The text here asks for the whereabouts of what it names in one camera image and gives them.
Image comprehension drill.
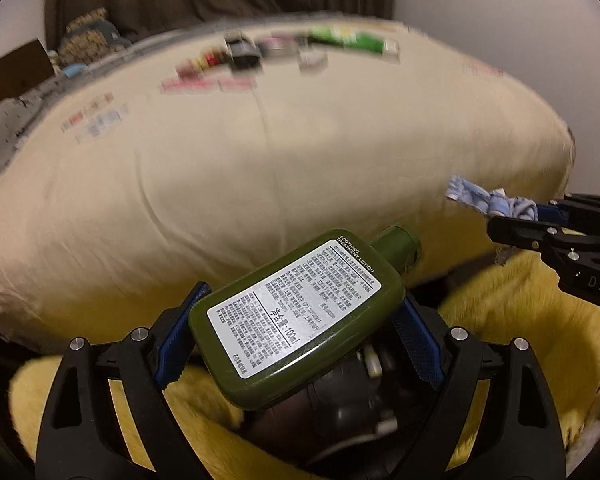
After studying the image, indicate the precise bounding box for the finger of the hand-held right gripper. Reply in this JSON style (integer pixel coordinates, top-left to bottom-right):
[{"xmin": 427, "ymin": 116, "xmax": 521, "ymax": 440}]
[
  {"xmin": 486, "ymin": 215, "xmax": 600, "ymax": 267},
  {"xmin": 535, "ymin": 192, "xmax": 600, "ymax": 235}
]

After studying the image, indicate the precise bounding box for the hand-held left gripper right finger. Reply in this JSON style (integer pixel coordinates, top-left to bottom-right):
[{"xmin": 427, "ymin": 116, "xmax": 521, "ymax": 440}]
[{"xmin": 392, "ymin": 297, "xmax": 566, "ymax": 480}]

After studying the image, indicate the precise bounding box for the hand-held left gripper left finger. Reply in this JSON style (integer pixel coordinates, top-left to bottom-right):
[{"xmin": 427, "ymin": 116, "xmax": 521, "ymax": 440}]
[{"xmin": 35, "ymin": 281, "xmax": 213, "ymax": 480}]

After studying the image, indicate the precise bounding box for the blue white cloth piece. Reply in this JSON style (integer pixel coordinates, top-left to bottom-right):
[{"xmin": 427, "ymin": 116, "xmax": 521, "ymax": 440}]
[{"xmin": 445, "ymin": 176, "xmax": 539, "ymax": 222}]

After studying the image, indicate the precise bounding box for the green lotion bottle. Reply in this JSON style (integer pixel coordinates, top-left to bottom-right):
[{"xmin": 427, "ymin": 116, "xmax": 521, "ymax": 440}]
[{"xmin": 187, "ymin": 226, "xmax": 422, "ymax": 411}]

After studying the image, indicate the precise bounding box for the cream printed bed sheet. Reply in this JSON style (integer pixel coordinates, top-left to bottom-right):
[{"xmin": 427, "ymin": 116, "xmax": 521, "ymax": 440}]
[{"xmin": 0, "ymin": 20, "xmax": 576, "ymax": 356}]

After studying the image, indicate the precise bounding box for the green tube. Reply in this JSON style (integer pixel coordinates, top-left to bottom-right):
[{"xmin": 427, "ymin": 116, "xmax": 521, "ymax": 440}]
[{"xmin": 310, "ymin": 27, "xmax": 401, "ymax": 56}]

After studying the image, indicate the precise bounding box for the grey printed blanket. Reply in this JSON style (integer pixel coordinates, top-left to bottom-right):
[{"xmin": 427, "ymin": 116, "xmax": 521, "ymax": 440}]
[{"xmin": 0, "ymin": 77, "xmax": 68, "ymax": 201}]

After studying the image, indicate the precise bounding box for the white small packet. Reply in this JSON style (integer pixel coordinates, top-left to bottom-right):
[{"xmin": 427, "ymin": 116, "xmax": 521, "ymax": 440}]
[{"xmin": 299, "ymin": 49, "xmax": 327, "ymax": 72}]

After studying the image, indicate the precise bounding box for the black small box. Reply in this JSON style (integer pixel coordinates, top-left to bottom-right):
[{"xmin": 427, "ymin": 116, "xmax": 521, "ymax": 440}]
[{"xmin": 225, "ymin": 35, "xmax": 261, "ymax": 68}]

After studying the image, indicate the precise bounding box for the grey pink packet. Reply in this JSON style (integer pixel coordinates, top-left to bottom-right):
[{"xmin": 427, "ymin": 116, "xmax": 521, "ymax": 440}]
[{"xmin": 259, "ymin": 35, "xmax": 301, "ymax": 58}]

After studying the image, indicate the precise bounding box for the wooden headboard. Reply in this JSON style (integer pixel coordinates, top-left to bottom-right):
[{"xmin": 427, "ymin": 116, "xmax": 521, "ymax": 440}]
[{"xmin": 0, "ymin": 39, "xmax": 53, "ymax": 116}]

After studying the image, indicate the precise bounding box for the grey brown plush toy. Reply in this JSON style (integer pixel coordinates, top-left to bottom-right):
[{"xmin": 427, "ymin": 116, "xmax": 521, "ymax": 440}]
[{"xmin": 60, "ymin": 7, "xmax": 131, "ymax": 66}]

